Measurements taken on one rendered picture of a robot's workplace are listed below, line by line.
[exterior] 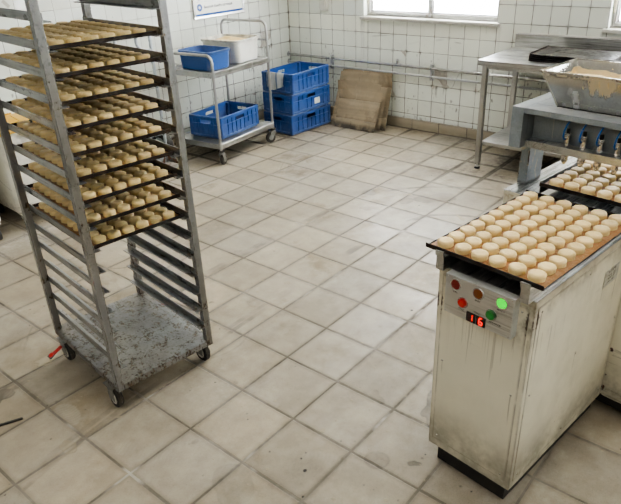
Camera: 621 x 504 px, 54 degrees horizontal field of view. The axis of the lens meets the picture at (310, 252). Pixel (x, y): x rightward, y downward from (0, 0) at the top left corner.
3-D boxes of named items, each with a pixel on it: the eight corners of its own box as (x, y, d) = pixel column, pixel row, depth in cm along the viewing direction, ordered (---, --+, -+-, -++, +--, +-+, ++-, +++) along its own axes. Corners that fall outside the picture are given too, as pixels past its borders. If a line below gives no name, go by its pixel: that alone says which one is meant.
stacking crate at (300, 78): (299, 80, 661) (298, 60, 652) (329, 84, 639) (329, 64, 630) (262, 91, 619) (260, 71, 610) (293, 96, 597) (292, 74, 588)
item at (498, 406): (522, 373, 277) (549, 186, 236) (597, 410, 254) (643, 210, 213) (425, 457, 235) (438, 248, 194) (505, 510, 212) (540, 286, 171)
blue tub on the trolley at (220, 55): (201, 63, 557) (199, 44, 550) (234, 66, 535) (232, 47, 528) (177, 69, 536) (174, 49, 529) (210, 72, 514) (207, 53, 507)
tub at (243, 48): (225, 55, 589) (222, 33, 579) (262, 57, 568) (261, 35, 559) (200, 62, 562) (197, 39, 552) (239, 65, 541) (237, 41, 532)
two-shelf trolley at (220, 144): (232, 133, 634) (221, 16, 582) (278, 140, 605) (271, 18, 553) (175, 157, 572) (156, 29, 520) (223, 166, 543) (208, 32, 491)
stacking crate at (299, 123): (303, 117, 679) (302, 99, 670) (331, 122, 655) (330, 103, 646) (264, 130, 640) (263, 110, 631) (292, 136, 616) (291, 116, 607)
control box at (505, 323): (449, 306, 200) (452, 268, 194) (516, 335, 184) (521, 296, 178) (442, 310, 198) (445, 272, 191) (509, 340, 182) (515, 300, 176)
